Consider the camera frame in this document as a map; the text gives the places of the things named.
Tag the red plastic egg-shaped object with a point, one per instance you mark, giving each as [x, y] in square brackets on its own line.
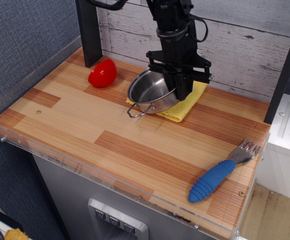
[104, 74]

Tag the white plastic cabinet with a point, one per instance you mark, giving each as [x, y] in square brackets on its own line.
[273, 171]

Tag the clear acrylic table guard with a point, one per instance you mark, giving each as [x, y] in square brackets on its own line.
[144, 172]

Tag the black left vertical post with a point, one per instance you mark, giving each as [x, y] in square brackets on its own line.
[89, 31]

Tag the blue-handled metal spork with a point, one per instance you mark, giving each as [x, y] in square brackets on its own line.
[210, 180]

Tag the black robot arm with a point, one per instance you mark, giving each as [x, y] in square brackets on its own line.
[174, 16]

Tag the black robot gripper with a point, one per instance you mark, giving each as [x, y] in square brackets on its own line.
[179, 56]

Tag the silver toy fridge dispenser panel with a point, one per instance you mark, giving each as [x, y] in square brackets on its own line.
[112, 224]

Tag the stainless steel pot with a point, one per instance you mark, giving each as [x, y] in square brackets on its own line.
[150, 94]

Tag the black right vertical post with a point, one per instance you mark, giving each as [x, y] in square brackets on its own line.
[279, 91]

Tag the black vertical post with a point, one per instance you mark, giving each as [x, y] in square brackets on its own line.
[279, 91]
[89, 31]

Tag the yellow folded towel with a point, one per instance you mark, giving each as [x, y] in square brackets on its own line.
[182, 108]

